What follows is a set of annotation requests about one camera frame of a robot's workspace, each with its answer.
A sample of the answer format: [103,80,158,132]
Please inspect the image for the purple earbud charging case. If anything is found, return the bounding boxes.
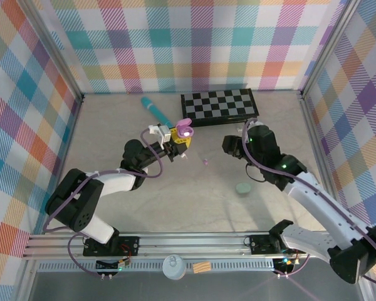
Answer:
[176,118,194,139]

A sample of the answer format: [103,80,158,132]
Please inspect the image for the green earbud charging case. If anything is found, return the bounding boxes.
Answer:
[234,182,251,196]

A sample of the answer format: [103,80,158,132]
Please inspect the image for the teal pen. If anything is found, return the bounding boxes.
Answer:
[140,96,173,126]

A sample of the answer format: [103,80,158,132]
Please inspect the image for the black folding chessboard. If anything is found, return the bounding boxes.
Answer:
[179,88,259,129]

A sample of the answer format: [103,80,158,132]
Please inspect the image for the small controller circuit board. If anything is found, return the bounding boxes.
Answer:
[274,256,301,273]
[95,256,133,272]

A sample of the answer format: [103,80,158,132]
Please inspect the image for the white round cap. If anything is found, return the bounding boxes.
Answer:
[162,254,187,281]

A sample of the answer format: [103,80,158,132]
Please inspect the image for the small wooden tag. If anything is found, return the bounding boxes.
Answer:
[192,261,212,273]

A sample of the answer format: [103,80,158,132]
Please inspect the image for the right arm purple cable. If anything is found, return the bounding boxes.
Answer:
[243,117,376,286]

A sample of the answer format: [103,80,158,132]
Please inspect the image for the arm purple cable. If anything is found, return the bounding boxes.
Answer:
[243,117,376,286]
[43,127,164,277]

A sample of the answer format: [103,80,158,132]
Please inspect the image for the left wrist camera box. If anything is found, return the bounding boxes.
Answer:
[148,124,172,142]

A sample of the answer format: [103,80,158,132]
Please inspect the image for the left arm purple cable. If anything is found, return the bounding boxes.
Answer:
[43,127,164,277]

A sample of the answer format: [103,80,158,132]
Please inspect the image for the aluminium side rail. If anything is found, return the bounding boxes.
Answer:
[300,90,346,232]
[43,93,86,235]

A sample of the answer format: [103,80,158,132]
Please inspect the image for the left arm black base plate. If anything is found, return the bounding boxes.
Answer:
[82,235,141,257]

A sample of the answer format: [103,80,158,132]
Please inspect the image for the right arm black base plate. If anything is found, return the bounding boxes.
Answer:
[249,233,289,255]

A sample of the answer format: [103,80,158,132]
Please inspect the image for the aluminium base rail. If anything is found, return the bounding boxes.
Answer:
[22,231,369,260]

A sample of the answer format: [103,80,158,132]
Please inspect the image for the perforated grey cable tray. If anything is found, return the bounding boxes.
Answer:
[37,258,278,273]

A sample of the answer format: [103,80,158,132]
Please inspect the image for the aluminium frame post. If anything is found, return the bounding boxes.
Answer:
[18,0,86,106]
[300,0,363,98]

